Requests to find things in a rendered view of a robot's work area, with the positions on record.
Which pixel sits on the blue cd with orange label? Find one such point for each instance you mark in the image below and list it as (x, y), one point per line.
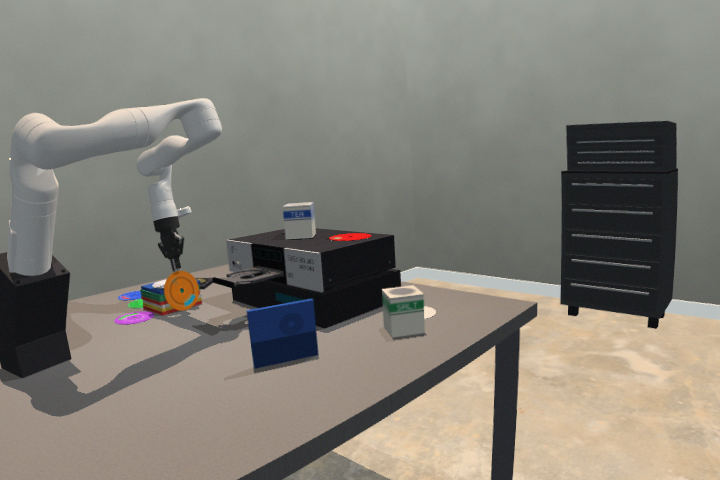
(129, 296)

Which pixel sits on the purple cd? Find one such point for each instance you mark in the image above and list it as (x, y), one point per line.
(128, 318)

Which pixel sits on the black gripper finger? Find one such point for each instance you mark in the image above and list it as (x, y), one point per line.
(165, 251)
(178, 250)

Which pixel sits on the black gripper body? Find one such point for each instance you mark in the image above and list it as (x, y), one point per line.
(167, 227)

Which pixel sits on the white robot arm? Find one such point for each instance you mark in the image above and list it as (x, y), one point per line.
(48, 145)

